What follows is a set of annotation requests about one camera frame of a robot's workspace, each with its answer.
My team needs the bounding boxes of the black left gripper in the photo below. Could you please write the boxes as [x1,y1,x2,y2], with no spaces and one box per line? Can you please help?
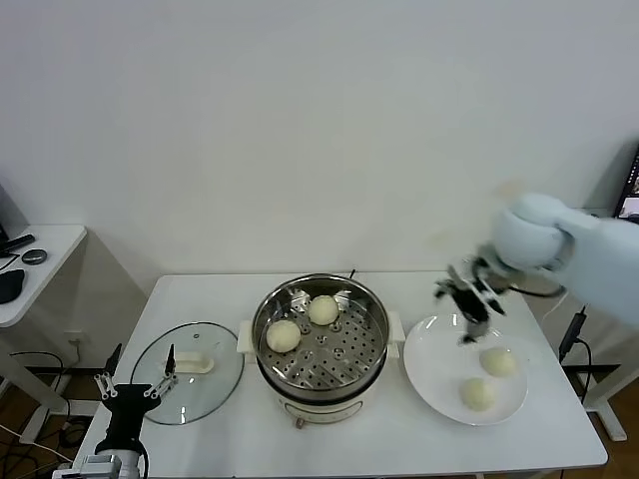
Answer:
[92,342,180,450]

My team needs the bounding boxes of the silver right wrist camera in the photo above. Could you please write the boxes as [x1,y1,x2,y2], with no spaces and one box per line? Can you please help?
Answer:
[468,256,508,315]

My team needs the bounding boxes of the white steamed baozi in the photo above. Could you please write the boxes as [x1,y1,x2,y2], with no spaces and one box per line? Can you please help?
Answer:
[480,347,518,379]
[266,320,303,354]
[308,293,341,326]
[458,377,499,413]

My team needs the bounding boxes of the thin white cable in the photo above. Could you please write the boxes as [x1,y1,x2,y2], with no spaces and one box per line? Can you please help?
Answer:
[543,291,570,320]

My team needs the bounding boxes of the white desk with legs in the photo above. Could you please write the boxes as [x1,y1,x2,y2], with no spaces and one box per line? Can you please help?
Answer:
[561,207,628,443]

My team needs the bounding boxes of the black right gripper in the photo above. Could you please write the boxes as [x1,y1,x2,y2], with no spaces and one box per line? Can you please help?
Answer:
[432,265,494,346]

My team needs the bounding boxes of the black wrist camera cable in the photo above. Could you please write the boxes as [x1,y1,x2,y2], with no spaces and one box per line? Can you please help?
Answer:
[506,281,568,300]

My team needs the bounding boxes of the stainless steel steamer basket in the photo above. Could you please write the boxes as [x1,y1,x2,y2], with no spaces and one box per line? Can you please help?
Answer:
[238,272,405,393]

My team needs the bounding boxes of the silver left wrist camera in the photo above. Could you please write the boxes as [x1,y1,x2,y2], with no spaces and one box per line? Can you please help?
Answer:
[52,451,125,479]

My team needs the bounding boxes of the glass lid with cream handle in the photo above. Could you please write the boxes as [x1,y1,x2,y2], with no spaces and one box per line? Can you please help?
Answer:
[130,321,246,425]

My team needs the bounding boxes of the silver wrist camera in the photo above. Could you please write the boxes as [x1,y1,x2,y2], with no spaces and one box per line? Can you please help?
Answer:
[468,256,508,315]
[52,451,125,479]

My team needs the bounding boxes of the small white side table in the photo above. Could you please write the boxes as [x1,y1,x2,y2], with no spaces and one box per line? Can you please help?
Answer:
[0,224,89,445]

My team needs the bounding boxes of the black computer mouse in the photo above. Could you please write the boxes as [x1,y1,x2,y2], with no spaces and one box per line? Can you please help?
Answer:
[0,267,26,304]

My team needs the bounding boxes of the black floor cable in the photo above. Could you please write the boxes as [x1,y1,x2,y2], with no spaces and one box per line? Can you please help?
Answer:
[8,350,72,425]

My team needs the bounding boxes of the black power adapter with cable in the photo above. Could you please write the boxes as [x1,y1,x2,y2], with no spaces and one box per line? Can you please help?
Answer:
[557,303,596,405]

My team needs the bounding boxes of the grey monitor edge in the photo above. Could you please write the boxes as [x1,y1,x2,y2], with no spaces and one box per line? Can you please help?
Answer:
[0,182,27,237]

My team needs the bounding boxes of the cream electric cooker base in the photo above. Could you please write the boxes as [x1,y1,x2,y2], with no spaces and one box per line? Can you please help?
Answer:
[257,343,400,431]

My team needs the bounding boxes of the open laptop with lit screen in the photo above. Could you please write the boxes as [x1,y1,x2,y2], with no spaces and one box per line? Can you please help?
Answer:
[614,142,639,221]

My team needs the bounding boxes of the white round plate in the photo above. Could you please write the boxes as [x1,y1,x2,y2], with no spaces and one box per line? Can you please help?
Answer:
[402,312,529,427]

